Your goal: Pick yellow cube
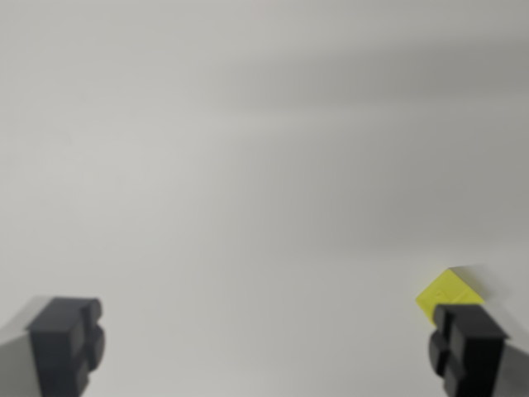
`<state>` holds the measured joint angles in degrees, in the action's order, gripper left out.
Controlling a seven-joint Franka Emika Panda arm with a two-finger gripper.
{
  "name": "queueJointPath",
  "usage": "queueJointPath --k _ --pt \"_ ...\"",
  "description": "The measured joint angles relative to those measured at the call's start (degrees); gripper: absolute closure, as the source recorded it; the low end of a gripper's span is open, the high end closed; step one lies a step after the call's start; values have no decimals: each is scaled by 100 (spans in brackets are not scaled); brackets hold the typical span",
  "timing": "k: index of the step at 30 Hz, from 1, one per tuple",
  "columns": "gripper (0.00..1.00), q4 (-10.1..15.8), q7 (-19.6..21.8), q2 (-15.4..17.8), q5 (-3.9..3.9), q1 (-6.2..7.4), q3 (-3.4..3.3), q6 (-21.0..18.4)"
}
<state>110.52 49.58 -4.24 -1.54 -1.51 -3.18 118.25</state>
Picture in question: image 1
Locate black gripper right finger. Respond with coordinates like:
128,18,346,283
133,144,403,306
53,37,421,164
427,303,529,397

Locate yellow cube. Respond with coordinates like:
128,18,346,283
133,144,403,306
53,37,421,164
414,267,487,325

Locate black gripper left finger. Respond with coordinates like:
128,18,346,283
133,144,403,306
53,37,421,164
0,295,106,397

